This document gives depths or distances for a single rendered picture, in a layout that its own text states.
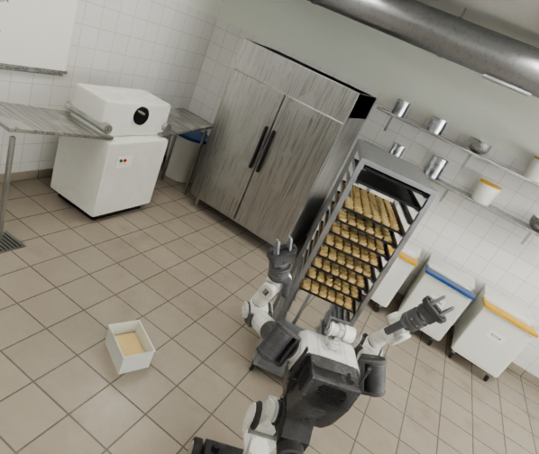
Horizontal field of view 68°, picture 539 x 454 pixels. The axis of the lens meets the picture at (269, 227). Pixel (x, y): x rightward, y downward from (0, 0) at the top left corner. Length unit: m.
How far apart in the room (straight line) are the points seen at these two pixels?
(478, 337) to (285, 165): 2.69
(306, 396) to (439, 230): 3.74
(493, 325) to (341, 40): 3.54
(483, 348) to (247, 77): 3.77
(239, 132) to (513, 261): 3.36
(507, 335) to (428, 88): 2.71
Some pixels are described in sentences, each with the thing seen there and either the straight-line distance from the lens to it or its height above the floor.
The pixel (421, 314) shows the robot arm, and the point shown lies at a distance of 1.81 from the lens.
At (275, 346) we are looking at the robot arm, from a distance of 1.64.
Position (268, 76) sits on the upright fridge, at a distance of 4.54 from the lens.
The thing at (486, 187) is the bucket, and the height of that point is 1.73.
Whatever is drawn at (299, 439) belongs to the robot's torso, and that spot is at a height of 0.87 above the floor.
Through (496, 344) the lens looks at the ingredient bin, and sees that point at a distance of 4.83.
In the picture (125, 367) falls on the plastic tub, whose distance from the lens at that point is 2.90.
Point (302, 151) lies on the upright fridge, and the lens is 4.31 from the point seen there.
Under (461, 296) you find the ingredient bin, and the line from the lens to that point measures 4.61.
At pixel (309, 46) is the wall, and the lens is 5.33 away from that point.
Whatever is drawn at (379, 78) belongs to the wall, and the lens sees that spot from 5.05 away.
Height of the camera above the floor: 2.21
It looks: 24 degrees down
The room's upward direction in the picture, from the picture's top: 25 degrees clockwise
